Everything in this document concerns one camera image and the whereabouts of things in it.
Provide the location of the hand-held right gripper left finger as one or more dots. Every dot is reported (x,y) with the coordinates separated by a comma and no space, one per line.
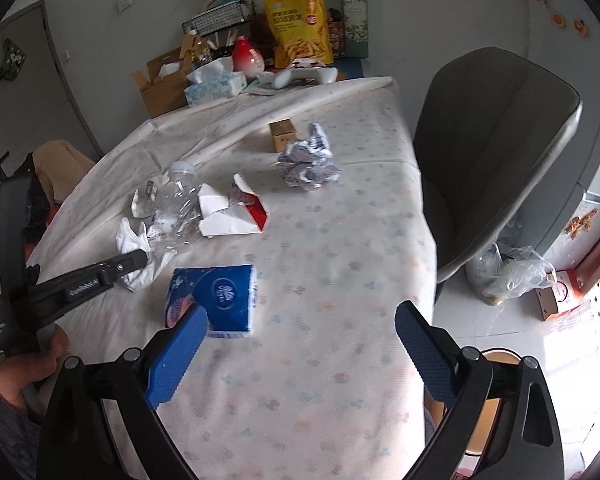
(176,360)

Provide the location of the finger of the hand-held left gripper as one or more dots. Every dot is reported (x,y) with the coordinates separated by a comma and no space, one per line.
(95,276)

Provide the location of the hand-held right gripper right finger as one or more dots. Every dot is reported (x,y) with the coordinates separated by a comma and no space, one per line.
(425,355)

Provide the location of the white tissue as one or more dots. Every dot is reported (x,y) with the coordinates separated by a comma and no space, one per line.
(130,240)

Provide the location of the blue tissue pack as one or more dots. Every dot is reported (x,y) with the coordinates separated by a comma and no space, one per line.
(222,292)

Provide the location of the torn red white carton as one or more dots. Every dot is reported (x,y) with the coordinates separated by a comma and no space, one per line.
(225,222)

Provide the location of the person's left forearm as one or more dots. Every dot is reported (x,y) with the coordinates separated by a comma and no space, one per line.
(5,440)

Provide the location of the person's left hand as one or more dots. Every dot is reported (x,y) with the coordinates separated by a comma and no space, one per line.
(40,360)

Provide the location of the round tan container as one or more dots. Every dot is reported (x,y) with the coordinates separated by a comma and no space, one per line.
(485,410)

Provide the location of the tan cloth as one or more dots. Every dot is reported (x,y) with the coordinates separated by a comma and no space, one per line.
(60,160)

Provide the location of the crushed clear plastic bottle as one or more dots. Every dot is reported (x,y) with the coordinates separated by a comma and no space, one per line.
(177,200)

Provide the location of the clear plastic bag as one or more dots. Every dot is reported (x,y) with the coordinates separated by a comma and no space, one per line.
(510,272)

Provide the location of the white printed tablecloth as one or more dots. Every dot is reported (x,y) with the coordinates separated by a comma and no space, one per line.
(320,260)

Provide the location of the grey door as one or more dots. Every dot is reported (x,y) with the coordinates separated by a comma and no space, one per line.
(35,100)

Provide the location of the orange white box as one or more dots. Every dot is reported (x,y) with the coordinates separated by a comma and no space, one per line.
(562,292)

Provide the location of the green white hanging toy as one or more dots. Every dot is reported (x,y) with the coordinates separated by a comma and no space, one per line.
(11,59)

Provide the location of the open brown cardboard box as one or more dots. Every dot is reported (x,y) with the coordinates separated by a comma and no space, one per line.
(157,92)

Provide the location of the grey chair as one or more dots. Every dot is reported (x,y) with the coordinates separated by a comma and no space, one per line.
(495,160)

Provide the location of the crumpled foil wrapper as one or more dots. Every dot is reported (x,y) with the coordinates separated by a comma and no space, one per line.
(305,170)

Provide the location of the light blue tissue box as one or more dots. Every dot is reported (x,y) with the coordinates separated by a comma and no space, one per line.
(215,89)

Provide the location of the small brown cardboard box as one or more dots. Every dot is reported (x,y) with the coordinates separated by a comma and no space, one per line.
(281,135)

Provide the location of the yellow oil bottle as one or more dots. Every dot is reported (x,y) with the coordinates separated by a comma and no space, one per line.
(201,52)

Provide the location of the black cup with sticks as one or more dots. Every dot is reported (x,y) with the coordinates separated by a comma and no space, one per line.
(223,47)

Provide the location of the red white bottle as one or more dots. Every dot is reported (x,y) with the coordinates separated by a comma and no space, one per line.
(247,60)

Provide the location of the white game controller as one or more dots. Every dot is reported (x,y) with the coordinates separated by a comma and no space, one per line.
(305,76)

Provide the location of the teal mat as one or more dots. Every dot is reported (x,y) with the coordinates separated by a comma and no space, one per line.
(351,67)

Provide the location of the white fridge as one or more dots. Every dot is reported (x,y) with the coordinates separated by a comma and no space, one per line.
(570,85)

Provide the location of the yellow snack bag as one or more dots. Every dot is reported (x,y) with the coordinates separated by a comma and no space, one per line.
(297,30)

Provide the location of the tall green box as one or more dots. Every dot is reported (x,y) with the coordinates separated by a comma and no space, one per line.
(355,15)

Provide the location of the round orange fridge magnet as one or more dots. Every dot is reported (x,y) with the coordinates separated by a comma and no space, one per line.
(559,19)

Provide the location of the white wall switch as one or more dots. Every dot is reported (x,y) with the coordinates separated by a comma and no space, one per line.
(124,5)

